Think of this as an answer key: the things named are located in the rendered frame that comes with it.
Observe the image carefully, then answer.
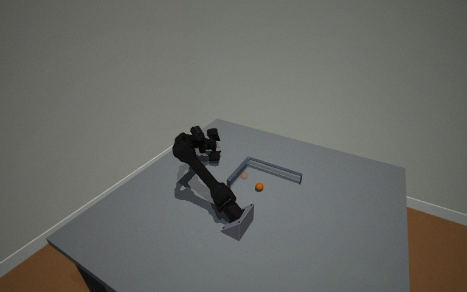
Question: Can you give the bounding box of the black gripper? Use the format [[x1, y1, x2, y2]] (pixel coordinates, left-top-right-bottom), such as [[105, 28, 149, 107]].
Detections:
[[207, 128, 221, 161]]

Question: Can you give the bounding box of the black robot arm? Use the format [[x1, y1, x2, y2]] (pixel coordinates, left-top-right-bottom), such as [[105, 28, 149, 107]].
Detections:
[[172, 126, 245, 223]]

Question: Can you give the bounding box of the clear l-shaped low wall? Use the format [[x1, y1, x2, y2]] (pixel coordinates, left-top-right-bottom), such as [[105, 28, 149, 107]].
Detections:
[[230, 160, 301, 189]]

